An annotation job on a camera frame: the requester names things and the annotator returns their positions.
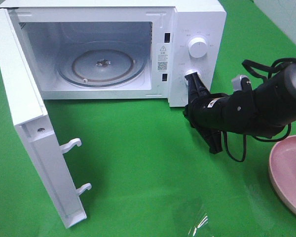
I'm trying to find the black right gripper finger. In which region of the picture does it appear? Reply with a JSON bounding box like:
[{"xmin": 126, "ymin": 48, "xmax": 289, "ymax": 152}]
[
  {"xmin": 185, "ymin": 73, "xmax": 210, "ymax": 101},
  {"xmin": 197, "ymin": 127, "xmax": 222, "ymax": 154}
]

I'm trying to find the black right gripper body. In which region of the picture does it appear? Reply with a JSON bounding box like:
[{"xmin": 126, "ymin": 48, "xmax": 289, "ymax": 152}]
[{"xmin": 184, "ymin": 91, "xmax": 254, "ymax": 134}]

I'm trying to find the pink round plate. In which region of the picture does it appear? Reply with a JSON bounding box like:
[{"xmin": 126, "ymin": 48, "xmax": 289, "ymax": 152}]
[{"xmin": 268, "ymin": 135, "xmax": 296, "ymax": 215}]

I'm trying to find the white microwave door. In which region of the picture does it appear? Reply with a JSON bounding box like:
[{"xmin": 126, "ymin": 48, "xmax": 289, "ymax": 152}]
[{"xmin": 0, "ymin": 8, "xmax": 92, "ymax": 228}]

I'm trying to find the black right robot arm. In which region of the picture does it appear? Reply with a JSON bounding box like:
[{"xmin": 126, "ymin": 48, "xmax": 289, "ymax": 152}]
[{"xmin": 183, "ymin": 62, "xmax": 296, "ymax": 154}]

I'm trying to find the upper white power knob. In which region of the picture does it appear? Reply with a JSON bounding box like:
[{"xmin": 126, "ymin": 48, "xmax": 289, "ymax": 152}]
[{"xmin": 188, "ymin": 37, "xmax": 208, "ymax": 58}]

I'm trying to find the white microwave oven body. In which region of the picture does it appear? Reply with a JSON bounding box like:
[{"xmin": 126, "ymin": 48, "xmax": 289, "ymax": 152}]
[{"xmin": 0, "ymin": 0, "xmax": 226, "ymax": 107}]

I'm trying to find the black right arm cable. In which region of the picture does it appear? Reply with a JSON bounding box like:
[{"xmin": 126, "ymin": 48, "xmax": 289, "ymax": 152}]
[{"xmin": 222, "ymin": 58, "xmax": 296, "ymax": 162}]

